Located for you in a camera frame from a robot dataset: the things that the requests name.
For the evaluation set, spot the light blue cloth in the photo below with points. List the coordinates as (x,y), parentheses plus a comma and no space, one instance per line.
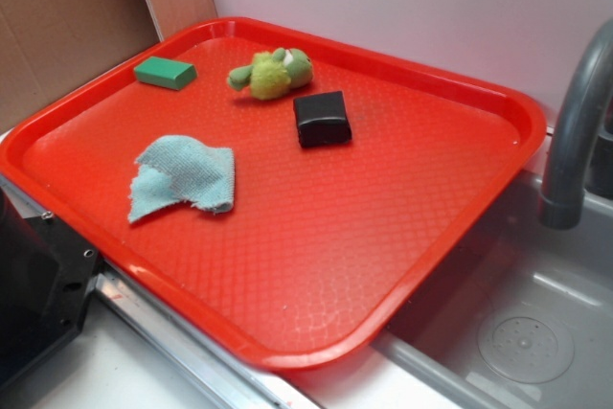
(180,169)

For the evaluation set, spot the grey sink basin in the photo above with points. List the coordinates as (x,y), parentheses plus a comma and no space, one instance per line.
(517,315)

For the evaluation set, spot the grey faucet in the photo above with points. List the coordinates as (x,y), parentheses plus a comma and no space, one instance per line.
(580,155)

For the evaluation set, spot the red plastic tray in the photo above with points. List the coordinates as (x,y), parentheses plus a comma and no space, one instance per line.
(323,245)

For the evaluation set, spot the green plush toy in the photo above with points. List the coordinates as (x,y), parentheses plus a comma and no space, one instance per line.
(272,75)

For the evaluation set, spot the metal rail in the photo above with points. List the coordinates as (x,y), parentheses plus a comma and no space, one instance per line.
(132,353)

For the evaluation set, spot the black mount bracket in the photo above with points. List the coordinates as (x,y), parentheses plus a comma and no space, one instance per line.
(48,272)

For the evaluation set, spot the black box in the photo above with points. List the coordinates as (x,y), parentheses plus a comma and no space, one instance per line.
(322,120)

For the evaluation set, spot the cardboard panel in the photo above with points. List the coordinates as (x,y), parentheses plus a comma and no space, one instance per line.
(51,47)

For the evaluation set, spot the green block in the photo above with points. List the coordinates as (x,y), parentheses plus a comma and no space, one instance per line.
(166,73)

